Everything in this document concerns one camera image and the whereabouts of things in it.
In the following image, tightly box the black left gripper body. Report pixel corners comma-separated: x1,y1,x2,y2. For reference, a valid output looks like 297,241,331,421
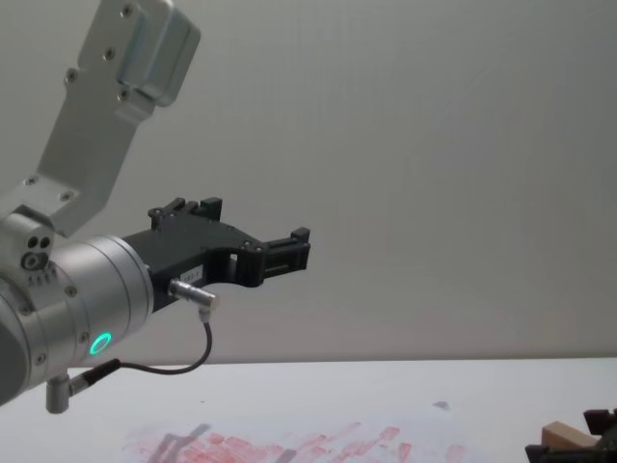
121,217,252,313

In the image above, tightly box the beige wooden block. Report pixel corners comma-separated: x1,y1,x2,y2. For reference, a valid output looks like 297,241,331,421
539,421,600,452

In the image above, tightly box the white table cloth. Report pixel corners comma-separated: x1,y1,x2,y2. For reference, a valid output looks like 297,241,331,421
0,355,617,463

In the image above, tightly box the thin dark gripper cable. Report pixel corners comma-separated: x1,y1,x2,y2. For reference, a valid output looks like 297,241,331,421
44,277,222,415

